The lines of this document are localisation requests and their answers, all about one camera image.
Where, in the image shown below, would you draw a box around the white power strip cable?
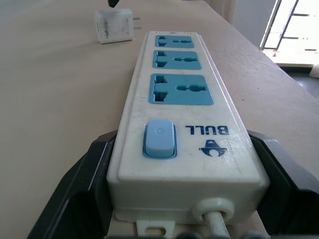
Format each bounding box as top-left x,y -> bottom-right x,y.
204,210 -> 231,239

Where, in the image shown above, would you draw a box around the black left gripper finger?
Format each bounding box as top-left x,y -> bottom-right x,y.
26,129 -> 118,239
246,129 -> 319,237

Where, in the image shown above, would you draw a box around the white charger plug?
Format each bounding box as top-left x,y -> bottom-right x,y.
95,8 -> 142,45

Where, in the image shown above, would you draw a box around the white power strip blue sockets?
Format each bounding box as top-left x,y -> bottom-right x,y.
106,30 -> 271,237

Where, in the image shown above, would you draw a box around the window with white frame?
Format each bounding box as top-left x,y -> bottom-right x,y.
259,0 -> 319,68

